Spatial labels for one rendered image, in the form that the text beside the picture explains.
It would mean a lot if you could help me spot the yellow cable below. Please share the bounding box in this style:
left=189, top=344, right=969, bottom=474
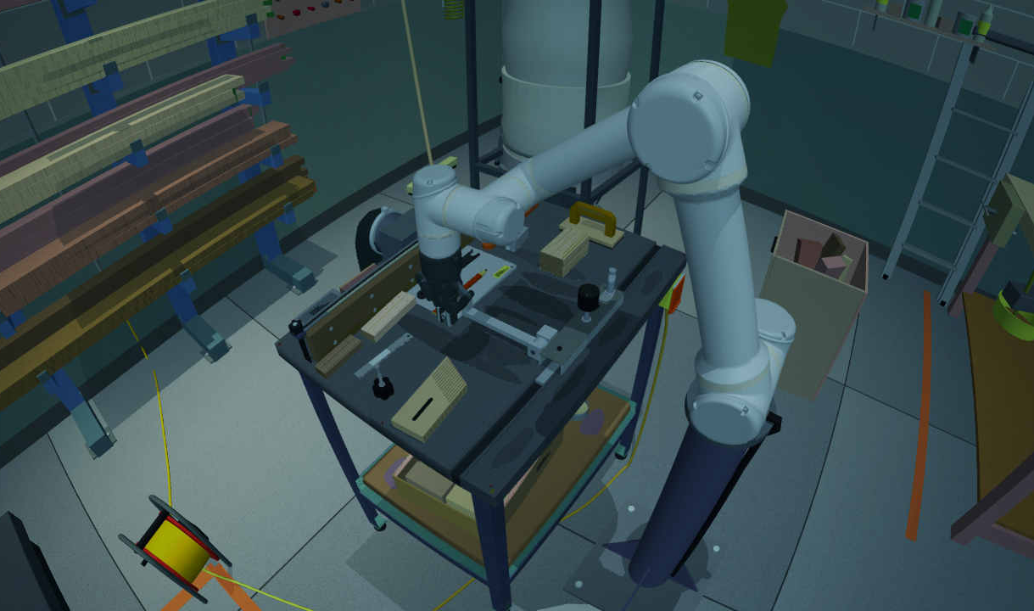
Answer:
left=125, top=316, right=679, bottom=611

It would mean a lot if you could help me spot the ochre handled push block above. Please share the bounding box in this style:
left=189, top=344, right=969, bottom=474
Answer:
left=558, top=201, right=625, bottom=250

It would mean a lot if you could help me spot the yellow cable reel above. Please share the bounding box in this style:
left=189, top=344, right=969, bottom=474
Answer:
left=117, top=494, right=234, bottom=606

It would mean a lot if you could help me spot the small tan wood block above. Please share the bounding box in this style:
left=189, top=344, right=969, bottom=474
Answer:
left=315, top=333, right=364, bottom=378

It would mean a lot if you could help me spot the wall shelf with bottles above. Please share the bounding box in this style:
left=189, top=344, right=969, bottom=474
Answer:
left=863, top=0, right=1003, bottom=50

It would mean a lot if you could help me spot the tan wooden box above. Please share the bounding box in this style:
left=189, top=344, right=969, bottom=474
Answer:
left=394, top=457, right=485, bottom=520

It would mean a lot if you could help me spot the thin beige pole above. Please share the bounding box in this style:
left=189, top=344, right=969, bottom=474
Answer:
left=400, top=0, right=438, bottom=167

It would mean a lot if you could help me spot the green hanging cloth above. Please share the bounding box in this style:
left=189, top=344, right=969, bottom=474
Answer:
left=723, top=0, right=790, bottom=70

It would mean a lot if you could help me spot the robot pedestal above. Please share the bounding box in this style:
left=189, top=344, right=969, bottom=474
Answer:
left=566, top=411, right=782, bottom=600

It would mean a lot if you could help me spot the dark box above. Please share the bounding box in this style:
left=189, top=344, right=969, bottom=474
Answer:
left=0, top=510, right=73, bottom=611

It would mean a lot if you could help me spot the blue lumber rack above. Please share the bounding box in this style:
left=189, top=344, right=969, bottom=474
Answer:
left=0, top=0, right=320, bottom=461

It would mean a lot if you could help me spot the pale maple block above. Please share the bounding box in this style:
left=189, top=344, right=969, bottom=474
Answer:
left=361, top=290, right=418, bottom=344

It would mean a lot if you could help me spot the ribbed pale wood block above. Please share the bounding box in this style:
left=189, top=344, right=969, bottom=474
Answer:
left=539, top=229, right=591, bottom=277

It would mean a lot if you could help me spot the grey slot stop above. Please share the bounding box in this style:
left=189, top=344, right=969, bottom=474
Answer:
left=528, top=287, right=627, bottom=385

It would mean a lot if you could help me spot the dark router table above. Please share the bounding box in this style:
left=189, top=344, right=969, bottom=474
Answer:
left=276, top=197, right=689, bottom=611

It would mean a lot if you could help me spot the wooden workbench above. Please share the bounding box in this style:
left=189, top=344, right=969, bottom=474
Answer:
left=949, top=173, right=1034, bottom=563

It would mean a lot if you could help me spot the orange reel stand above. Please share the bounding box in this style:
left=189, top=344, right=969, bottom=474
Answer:
left=159, top=558, right=264, bottom=611

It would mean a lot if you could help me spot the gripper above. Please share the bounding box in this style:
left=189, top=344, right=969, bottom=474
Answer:
left=416, top=252, right=475, bottom=328

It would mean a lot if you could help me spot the tan slotted featherboard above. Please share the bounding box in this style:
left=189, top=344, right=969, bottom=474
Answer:
left=390, top=356, right=469, bottom=443

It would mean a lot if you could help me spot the white dust collector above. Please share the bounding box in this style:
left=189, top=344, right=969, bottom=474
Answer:
left=464, top=0, right=667, bottom=240

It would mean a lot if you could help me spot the brown wooden fence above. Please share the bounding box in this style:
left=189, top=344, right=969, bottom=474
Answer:
left=300, top=245, right=484, bottom=367

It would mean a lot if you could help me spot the grey button panel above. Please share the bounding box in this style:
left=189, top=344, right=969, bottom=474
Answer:
left=261, top=0, right=362, bottom=40

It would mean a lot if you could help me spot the black round motor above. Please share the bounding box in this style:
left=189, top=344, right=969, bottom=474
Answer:
left=355, top=205, right=418, bottom=274

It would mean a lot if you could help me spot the beige scrap wood bin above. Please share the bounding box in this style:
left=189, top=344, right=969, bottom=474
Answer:
left=757, top=209, right=870, bottom=403

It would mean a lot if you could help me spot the grey ladder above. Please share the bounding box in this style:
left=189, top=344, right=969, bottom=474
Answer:
left=880, top=32, right=1034, bottom=308

